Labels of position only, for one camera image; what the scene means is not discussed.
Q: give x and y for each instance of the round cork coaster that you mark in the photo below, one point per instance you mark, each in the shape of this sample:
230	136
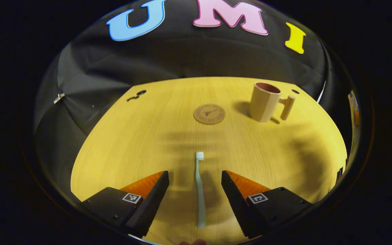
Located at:
209	114

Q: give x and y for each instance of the silver clip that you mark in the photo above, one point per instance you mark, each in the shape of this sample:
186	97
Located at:
59	98

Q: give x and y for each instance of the pale green toothbrush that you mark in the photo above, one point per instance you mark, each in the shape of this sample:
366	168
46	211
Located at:
200	190

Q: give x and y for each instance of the black backdrop cloth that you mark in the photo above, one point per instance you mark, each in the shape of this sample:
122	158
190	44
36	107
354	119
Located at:
182	54

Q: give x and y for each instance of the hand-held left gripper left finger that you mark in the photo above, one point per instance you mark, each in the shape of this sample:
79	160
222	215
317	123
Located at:
153	204

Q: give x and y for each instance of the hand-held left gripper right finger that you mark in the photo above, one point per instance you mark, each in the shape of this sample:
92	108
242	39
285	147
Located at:
235	204

